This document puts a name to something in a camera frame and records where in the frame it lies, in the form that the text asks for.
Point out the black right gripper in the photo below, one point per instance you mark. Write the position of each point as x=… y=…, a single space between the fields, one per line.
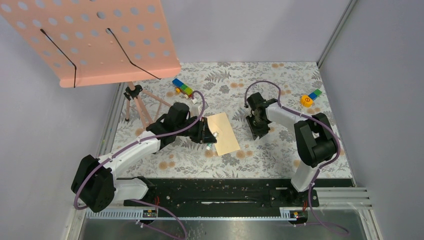
x=263 y=131

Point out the yellow blue green toy blocks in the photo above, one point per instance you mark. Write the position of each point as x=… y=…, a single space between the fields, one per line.
x=308 y=100

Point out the multicolour toy block car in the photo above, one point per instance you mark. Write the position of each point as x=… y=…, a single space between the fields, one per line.
x=183 y=88

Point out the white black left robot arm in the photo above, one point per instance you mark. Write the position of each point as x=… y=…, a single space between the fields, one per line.
x=96 y=183

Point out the aluminium frame rail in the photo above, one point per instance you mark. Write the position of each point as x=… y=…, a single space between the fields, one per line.
x=335 y=209

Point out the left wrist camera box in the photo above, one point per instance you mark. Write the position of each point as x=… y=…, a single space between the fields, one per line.
x=198 y=107

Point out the cream envelope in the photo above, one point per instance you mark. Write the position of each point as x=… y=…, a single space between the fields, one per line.
x=226 y=138

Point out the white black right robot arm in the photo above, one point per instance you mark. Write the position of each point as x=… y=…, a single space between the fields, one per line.
x=315 y=140

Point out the pink tripod music stand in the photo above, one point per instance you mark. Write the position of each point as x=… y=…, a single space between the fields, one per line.
x=96 y=42

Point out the floral patterned table mat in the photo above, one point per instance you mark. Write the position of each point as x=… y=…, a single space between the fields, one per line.
x=223 y=85

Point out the white green glue stick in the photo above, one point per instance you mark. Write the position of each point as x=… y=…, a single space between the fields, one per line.
x=212 y=140

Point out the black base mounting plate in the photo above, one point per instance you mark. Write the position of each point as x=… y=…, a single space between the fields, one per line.
x=222 y=197

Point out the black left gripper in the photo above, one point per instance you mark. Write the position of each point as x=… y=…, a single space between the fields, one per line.
x=208 y=136

